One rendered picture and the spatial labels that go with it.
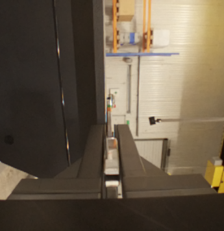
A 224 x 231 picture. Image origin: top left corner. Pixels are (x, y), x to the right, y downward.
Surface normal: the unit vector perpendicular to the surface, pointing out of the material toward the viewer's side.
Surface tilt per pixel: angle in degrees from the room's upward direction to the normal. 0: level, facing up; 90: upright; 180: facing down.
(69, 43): 90
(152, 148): 90
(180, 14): 90
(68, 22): 90
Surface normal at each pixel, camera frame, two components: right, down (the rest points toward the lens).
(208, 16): 0.03, 0.29
